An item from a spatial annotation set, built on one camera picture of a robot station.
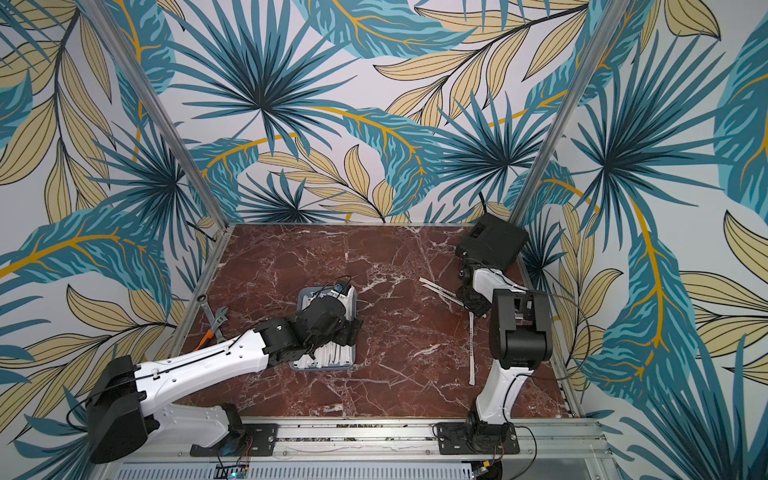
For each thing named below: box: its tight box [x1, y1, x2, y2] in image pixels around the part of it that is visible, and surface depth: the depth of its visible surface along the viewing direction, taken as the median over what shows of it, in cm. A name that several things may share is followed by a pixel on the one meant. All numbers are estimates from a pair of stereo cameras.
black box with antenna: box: [455, 191, 529, 271], surface depth 112 cm
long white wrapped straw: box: [468, 312, 475, 385], surface depth 90 cm
